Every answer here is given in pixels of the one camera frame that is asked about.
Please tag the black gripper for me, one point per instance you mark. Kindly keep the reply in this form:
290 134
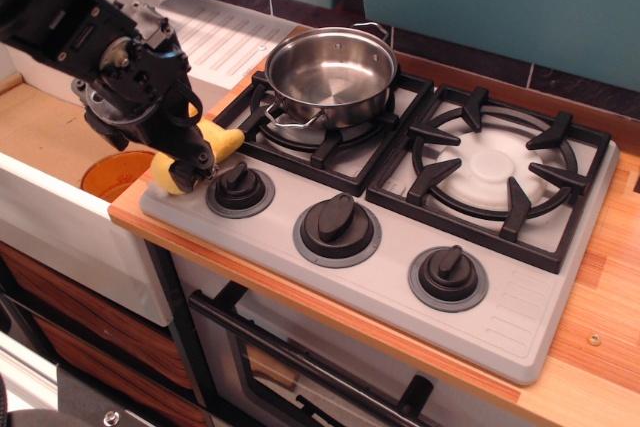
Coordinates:
130 57

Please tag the yellow stuffed duck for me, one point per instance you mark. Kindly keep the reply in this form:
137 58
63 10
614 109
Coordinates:
223 141

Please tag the stainless steel pan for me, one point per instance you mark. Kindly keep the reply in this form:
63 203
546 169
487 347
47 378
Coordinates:
330 78

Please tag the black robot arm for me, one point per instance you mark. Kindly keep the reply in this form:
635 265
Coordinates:
43 30

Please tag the black left stove knob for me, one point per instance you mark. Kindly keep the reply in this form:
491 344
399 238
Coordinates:
240 192

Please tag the black stove knob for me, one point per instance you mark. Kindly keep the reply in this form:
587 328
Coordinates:
448 279
337 233
240 192

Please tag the black middle stove knob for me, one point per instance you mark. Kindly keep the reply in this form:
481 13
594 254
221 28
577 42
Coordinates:
337 233

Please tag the grey toy stove top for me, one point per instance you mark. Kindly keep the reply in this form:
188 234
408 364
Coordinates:
509 333

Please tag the black right stove knob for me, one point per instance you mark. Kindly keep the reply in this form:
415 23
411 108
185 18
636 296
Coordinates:
448 279

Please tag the orange plastic drain bowl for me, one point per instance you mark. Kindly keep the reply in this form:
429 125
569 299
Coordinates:
108 178

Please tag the black left burner grate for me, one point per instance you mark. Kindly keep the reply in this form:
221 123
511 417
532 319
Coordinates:
313 162

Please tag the black burner grate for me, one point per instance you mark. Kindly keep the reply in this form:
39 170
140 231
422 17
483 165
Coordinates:
519 183
313 162

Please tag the wooden drawer fronts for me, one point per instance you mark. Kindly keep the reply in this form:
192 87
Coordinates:
121 351

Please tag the black right burner grate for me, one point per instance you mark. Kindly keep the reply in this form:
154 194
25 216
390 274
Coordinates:
519 183

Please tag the oven door with black handle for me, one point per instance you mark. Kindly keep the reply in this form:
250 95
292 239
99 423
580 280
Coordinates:
222 311

